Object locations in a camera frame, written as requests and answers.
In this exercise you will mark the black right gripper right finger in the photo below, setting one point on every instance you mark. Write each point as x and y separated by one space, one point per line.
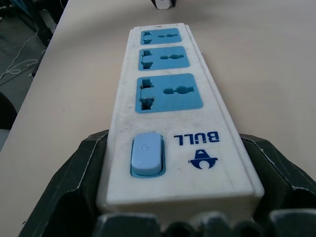
279 172

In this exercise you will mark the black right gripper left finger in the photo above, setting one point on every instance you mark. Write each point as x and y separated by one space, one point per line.
66 182

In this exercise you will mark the white blue power strip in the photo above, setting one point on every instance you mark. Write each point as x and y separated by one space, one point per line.
168 118

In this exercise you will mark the white charger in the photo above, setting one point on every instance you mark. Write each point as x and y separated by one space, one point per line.
163 4

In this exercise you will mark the black round chair seat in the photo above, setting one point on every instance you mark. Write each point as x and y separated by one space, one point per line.
6 111

